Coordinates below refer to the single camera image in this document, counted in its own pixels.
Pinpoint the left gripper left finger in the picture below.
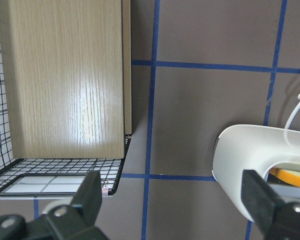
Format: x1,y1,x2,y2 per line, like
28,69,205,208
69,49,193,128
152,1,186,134
70,170,102,226

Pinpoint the yellow toast slice in toaster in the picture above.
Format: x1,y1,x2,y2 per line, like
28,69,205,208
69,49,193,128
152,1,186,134
269,168,300,188

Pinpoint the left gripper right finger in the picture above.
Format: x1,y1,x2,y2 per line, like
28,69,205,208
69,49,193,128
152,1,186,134
241,169,285,230

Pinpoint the white two-slot toaster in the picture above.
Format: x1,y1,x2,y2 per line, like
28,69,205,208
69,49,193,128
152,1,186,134
211,124,300,221

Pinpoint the wooden wire-frame shelf rack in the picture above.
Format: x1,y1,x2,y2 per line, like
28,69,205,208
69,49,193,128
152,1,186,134
0,0,132,200

